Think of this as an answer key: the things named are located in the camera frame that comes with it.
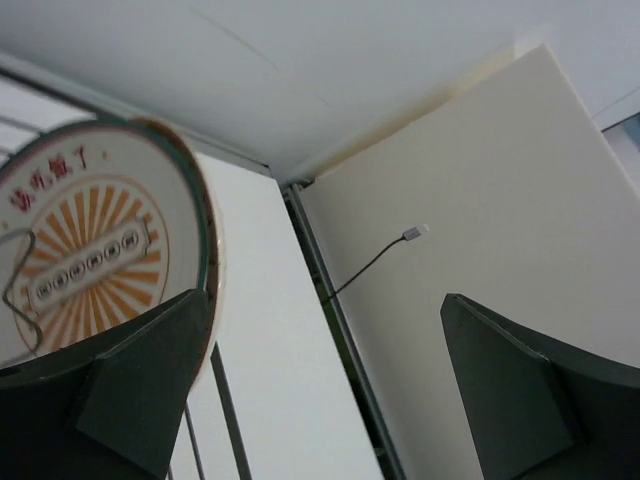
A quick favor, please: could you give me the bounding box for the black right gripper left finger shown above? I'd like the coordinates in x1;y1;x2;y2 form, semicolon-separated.
1;289;209;479

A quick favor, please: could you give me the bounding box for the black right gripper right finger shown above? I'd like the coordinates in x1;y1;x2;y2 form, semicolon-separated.
440;293;639;479

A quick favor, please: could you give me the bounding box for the white plate with sunburst print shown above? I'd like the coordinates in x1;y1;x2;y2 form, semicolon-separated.
1;117;224;367

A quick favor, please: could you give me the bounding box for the grey wire dish rack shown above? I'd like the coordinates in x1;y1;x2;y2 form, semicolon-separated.
0;113;254;480

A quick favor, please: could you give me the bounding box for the black usb cable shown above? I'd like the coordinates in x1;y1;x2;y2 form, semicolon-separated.
322;225;424;304

